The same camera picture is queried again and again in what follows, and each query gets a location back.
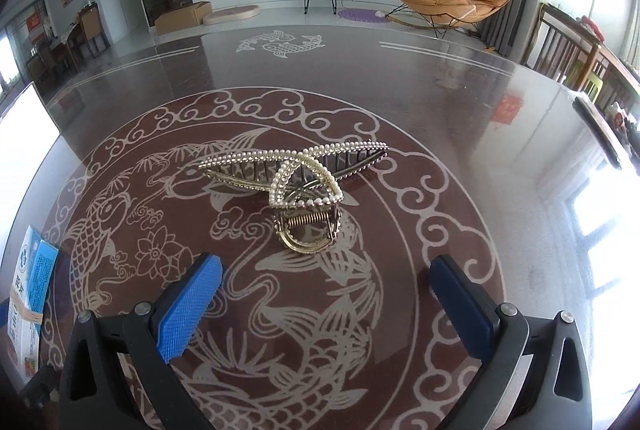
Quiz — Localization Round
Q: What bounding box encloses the brown cardboard box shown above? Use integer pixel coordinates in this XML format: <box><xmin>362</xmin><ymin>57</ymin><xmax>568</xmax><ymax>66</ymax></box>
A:
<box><xmin>155</xmin><ymin>1</ymin><xmax>212</xmax><ymax>36</ymax></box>

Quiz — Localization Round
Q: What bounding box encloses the pearl hair claw clip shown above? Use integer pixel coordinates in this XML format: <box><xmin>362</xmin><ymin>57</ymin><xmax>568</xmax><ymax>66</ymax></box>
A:
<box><xmin>196</xmin><ymin>140</ymin><xmax>388</xmax><ymax>254</ymax></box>

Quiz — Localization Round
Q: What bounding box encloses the white cardboard storage box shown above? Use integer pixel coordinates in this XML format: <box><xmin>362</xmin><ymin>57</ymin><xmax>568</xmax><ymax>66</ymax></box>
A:
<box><xmin>0</xmin><ymin>84</ymin><xmax>60</xmax><ymax>254</ymax></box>

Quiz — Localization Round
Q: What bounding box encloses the blue white medicine box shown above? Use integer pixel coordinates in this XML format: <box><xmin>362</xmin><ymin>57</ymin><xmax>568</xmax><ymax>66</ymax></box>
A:
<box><xmin>6</xmin><ymin>226</ymin><xmax>58</xmax><ymax>381</ymax></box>

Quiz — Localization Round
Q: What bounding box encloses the orange lounge chair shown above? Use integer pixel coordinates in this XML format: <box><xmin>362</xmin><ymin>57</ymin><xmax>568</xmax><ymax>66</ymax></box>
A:
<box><xmin>384</xmin><ymin>0</ymin><xmax>512</xmax><ymax>38</ymax></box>

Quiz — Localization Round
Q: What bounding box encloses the dark wooden dining chair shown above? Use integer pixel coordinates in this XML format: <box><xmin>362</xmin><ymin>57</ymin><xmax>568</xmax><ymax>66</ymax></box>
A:
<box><xmin>521</xmin><ymin>3</ymin><xmax>608</xmax><ymax>90</ymax></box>

